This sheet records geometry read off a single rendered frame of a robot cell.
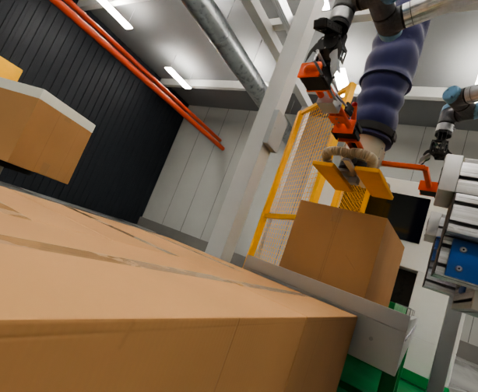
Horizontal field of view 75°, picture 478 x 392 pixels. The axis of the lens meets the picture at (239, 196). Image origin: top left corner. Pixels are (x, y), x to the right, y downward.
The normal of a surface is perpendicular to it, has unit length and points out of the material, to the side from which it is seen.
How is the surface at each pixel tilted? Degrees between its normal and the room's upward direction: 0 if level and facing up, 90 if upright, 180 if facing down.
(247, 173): 90
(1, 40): 90
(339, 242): 90
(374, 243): 90
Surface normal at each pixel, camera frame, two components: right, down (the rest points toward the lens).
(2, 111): -0.20, -0.23
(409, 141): -0.45, -0.31
